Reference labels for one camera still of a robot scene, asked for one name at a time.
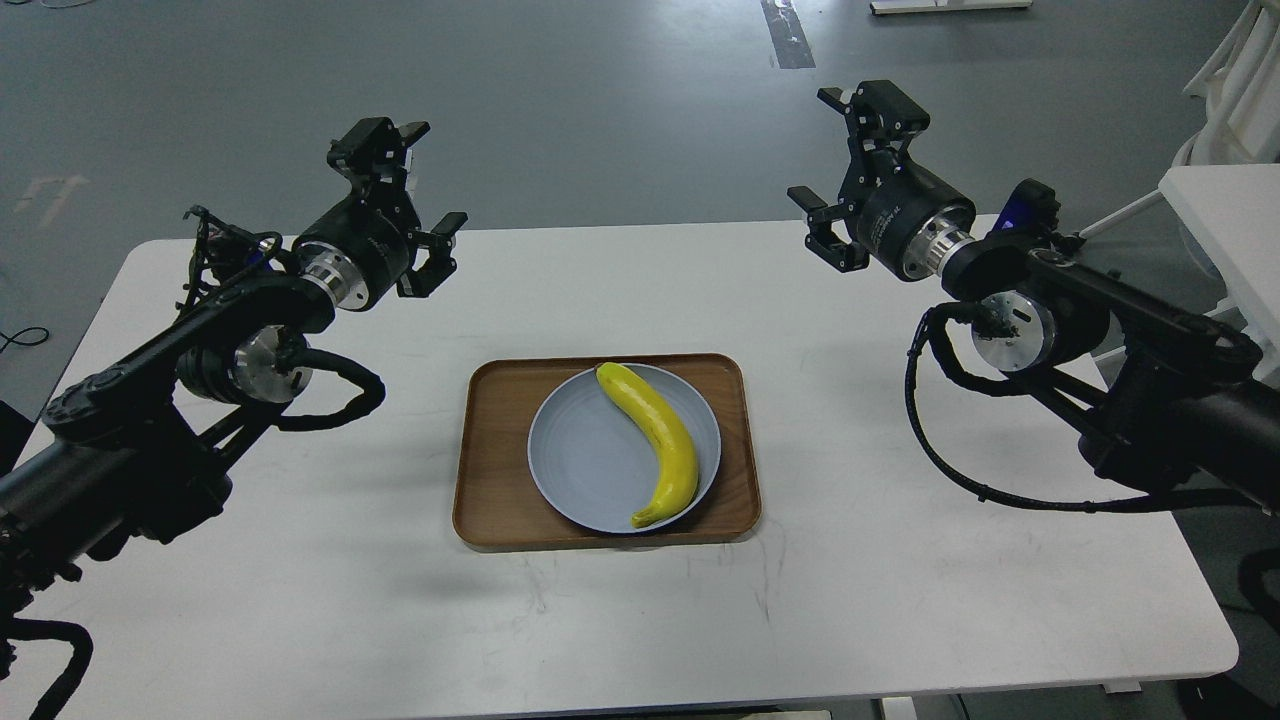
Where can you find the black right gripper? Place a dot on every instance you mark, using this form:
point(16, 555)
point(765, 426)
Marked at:
point(881, 122)

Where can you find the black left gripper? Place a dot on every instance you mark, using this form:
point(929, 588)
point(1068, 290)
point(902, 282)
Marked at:
point(370, 237)

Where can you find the light blue round plate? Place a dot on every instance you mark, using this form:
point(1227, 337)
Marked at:
point(593, 464)

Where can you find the yellow banana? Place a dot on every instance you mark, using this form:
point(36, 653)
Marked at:
point(678, 474)

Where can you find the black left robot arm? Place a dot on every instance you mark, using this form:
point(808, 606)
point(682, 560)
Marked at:
point(144, 447)

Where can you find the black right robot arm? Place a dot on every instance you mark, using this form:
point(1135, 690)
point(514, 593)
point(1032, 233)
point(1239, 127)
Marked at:
point(1164, 401)

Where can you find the brown wooden tray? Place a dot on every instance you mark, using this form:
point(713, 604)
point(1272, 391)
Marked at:
point(497, 506)

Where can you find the white side table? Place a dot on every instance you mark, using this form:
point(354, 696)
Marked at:
point(1232, 211)

